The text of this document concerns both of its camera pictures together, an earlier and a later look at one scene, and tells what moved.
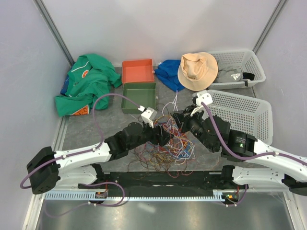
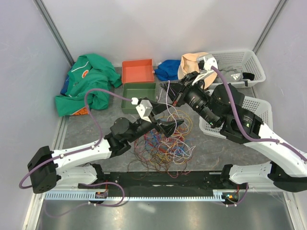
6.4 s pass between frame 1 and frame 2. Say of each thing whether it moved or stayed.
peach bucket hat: stayed
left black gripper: moved
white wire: moved
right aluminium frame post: stayed
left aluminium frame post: stayed
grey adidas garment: stayed
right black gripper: moved
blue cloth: stayed
